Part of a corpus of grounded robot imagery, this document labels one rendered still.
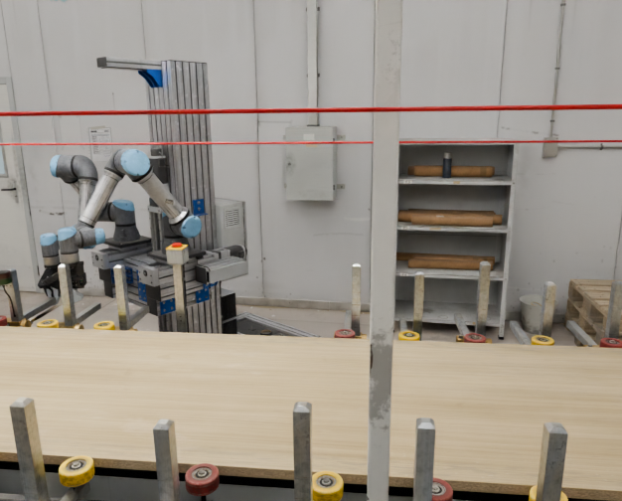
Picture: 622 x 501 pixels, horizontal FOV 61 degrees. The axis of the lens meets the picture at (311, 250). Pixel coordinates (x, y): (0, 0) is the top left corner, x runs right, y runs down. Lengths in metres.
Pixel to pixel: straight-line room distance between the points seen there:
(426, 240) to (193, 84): 2.48
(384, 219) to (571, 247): 3.87
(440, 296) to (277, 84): 2.31
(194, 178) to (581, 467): 2.36
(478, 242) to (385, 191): 3.67
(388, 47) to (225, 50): 3.88
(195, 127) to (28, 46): 2.95
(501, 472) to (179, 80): 2.43
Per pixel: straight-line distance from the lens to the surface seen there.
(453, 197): 4.64
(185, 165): 3.08
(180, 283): 2.29
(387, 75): 1.07
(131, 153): 2.57
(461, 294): 4.84
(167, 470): 1.28
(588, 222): 4.87
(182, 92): 3.08
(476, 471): 1.45
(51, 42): 5.67
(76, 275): 2.60
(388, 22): 1.08
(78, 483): 1.51
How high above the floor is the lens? 1.74
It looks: 14 degrees down
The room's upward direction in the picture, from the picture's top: 1 degrees counter-clockwise
